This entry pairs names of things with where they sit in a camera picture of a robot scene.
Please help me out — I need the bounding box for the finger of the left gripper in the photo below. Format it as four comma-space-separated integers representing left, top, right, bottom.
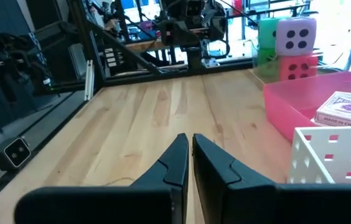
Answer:
209, 17, 228, 43
159, 19, 192, 47

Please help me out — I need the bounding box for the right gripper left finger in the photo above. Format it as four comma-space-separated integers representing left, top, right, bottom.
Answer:
14, 133, 190, 224

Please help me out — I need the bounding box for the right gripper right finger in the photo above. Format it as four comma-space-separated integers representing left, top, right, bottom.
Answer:
192, 133, 351, 224

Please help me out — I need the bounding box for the teal foam die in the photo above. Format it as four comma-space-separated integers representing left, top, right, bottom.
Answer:
258, 17, 281, 50

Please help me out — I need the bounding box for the green foam die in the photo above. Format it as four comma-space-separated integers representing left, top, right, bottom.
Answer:
256, 48, 281, 78

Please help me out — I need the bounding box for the purple foam die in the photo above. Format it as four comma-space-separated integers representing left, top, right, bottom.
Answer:
274, 17, 317, 57

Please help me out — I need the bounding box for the red foam die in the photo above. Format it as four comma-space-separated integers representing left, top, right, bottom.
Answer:
278, 54, 319, 82

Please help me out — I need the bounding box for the maroon playing card box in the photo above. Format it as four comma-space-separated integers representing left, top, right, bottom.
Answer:
311, 91, 351, 128

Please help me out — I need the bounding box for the white perforated basket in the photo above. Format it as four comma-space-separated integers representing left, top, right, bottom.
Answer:
287, 126, 351, 184

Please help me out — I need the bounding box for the silver aluminium profile piece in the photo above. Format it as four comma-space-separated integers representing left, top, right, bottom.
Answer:
84, 59, 96, 101

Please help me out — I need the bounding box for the pink plastic bin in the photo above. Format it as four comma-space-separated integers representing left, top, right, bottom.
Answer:
263, 71, 351, 142

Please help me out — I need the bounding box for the black background machine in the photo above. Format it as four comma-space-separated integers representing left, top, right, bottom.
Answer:
0, 18, 55, 96

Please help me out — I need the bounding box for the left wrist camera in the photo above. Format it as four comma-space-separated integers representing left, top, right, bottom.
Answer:
185, 0, 204, 18

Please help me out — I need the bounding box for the black aluminium table frame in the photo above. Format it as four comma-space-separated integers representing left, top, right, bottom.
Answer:
0, 0, 257, 215

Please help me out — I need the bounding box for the black white-faced box camera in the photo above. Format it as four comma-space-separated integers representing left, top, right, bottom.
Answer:
0, 136, 32, 171

